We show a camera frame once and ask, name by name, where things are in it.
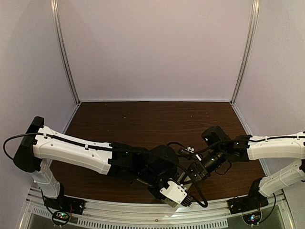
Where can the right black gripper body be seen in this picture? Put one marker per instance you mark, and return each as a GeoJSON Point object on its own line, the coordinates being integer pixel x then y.
{"type": "Point", "coordinates": [199, 168]}

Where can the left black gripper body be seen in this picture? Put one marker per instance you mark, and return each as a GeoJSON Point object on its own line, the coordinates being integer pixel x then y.
{"type": "Point", "coordinates": [154, 183]}

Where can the white remote control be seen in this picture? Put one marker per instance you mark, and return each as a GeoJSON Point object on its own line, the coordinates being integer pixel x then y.
{"type": "Point", "coordinates": [182, 179]}

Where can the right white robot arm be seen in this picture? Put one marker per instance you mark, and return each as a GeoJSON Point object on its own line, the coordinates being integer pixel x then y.
{"type": "Point", "coordinates": [245, 148]}

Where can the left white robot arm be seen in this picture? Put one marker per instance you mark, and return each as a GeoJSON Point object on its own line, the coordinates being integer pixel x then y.
{"type": "Point", "coordinates": [157, 168]}

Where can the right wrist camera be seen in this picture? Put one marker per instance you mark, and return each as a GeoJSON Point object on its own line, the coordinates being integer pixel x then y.
{"type": "Point", "coordinates": [189, 154]}

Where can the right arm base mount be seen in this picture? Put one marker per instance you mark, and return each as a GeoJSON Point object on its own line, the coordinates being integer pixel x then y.
{"type": "Point", "coordinates": [246, 203]}

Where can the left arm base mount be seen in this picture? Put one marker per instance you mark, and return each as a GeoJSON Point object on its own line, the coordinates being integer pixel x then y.
{"type": "Point", "coordinates": [67, 204]}

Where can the aluminium front rail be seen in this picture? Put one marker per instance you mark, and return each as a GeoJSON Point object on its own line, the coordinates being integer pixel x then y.
{"type": "Point", "coordinates": [280, 217]}

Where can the white slotted cable duct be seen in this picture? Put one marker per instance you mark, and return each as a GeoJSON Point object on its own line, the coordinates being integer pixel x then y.
{"type": "Point", "coordinates": [41, 219]}

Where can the right aluminium corner post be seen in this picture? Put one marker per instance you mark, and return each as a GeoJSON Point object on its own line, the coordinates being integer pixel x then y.
{"type": "Point", "coordinates": [255, 8]}

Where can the aluminium corner post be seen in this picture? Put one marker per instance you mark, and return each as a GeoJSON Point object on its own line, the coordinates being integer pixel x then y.
{"type": "Point", "coordinates": [255, 8]}
{"type": "Point", "coordinates": [62, 49]}

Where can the left aluminium corner post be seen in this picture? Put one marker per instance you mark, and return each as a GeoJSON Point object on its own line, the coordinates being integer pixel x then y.
{"type": "Point", "coordinates": [62, 49]}

